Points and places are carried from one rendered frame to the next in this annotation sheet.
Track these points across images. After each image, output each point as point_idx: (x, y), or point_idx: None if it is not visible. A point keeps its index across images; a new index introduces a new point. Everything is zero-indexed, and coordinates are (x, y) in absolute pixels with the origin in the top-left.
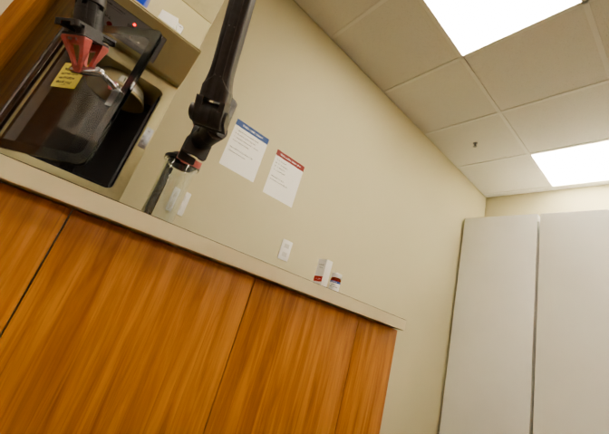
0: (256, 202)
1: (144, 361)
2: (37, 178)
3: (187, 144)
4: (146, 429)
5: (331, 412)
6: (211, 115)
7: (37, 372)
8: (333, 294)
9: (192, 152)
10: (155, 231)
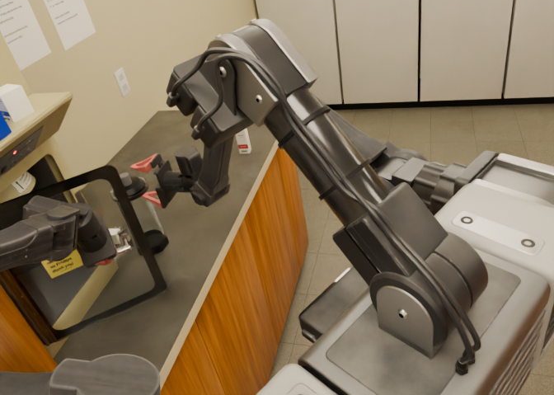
0: (70, 70)
1: (238, 298)
2: (187, 325)
3: (167, 198)
4: (251, 308)
5: (284, 203)
6: (222, 195)
7: (224, 349)
8: (269, 157)
9: (172, 196)
10: (218, 265)
